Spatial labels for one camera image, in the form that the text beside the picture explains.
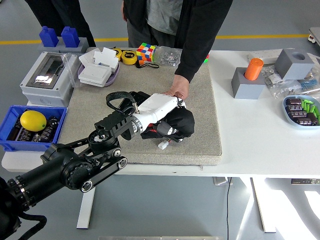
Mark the person's right hand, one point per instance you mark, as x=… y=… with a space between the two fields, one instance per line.
x=122 y=10

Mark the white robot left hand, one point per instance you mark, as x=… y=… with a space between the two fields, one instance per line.
x=157 y=107

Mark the person's left hand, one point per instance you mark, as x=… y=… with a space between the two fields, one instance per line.
x=180 y=86

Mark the black glossy panel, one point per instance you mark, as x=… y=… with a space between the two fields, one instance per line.
x=141 y=96

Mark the black rag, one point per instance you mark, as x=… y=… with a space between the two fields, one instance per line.
x=185 y=122

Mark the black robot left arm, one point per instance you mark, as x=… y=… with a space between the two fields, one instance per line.
x=75 y=172

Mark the person's left forearm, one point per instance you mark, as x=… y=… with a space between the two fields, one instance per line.
x=192 y=57

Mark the black table control panel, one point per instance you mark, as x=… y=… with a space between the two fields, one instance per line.
x=305 y=181

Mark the clear bag of screws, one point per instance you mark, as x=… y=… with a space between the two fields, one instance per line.
x=167 y=56

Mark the grey-brown mat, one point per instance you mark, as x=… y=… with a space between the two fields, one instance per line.
x=140 y=80

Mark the small colourful puzzle cube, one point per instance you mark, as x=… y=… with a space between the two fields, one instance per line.
x=207 y=59

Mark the person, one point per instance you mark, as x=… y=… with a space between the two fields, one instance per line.
x=162 y=15
x=62 y=15

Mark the grey block holder base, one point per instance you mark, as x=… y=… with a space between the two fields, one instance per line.
x=83 y=46

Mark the purple tray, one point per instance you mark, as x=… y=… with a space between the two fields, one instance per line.
x=113 y=77

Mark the blue plastic block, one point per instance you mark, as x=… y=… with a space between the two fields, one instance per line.
x=70 y=37
x=48 y=36

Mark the grey block with socket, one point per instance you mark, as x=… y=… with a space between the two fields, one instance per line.
x=245 y=88

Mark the orange cylinder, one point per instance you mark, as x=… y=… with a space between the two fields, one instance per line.
x=253 y=68

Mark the clear plastic bag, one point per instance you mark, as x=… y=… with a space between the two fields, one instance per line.
x=70 y=72

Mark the clear bag of nuts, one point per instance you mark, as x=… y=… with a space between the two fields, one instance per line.
x=268 y=72

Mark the grey box under table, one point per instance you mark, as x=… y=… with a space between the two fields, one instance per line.
x=221 y=181

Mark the clear bag of metal parts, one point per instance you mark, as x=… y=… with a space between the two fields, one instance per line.
x=284 y=87

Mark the black cylindrical capacitor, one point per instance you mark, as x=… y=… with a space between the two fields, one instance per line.
x=36 y=138
x=47 y=134
x=13 y=131
x=25 y=136
x=54 y=123

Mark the light blue bowl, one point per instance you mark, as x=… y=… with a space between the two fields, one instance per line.
x=287 y=117

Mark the grey block with round hole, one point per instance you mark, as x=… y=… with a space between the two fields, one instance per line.
x=292 y=67

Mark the dark brown capacitor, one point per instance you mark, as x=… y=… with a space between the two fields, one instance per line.
x=293 y=101
x=307 y=121
x=297 y=114
x=294 y=107

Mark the white table leg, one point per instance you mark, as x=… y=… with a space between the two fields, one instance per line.
x=263 y=205
x=86 y=207

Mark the yellow lemon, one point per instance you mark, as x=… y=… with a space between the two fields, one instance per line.
x=33 y=121

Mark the green battery cell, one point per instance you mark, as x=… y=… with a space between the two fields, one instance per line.
x=305 y=104
x=316 y=112
x=311 y=109

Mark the clear bag of blue resistors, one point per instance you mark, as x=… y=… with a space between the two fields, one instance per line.
x=310 y=83

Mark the blue plastic bin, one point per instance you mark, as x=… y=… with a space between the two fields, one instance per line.
x=32 y=147

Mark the white cart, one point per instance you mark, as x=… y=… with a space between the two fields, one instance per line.
x=315 y=37

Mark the white switch box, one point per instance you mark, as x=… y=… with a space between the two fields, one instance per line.
x=92 y=82
x=95 y=72

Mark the grey electrical enclosure box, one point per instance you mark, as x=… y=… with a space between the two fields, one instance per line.
x=32 y=85

